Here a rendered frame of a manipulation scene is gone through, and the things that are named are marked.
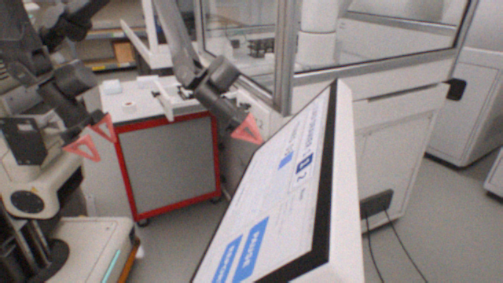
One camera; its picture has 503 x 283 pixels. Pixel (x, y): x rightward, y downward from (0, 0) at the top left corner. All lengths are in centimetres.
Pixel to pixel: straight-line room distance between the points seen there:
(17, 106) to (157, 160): 85
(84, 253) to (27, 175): 57
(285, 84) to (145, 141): 92
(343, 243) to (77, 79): 66
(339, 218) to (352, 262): 4
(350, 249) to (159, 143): 151
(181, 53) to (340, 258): 65
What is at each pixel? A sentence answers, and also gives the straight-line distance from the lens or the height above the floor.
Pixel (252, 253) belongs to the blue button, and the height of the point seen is 110.
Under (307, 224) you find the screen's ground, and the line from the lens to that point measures 33.
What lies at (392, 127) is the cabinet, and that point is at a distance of 161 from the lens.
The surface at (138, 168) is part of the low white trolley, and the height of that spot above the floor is 45.
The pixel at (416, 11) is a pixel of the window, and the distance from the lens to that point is 144.
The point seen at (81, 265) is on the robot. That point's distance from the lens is 162.
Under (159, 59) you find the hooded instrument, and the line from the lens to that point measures 230.
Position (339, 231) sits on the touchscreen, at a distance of 31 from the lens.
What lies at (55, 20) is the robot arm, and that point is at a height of 126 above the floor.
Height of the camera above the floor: 141
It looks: 30 degrees down
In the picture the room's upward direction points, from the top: straight up
